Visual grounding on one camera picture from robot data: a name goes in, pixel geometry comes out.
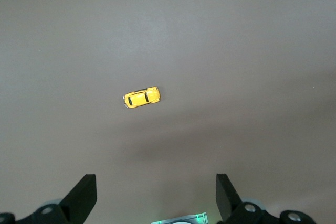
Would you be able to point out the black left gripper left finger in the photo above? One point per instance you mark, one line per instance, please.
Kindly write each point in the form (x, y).
(78, 197)

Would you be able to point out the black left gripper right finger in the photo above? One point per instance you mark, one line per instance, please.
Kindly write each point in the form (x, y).
(225, 197)

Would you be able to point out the yellow beetle toy car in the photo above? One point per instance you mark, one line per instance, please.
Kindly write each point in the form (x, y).
(137, 99)

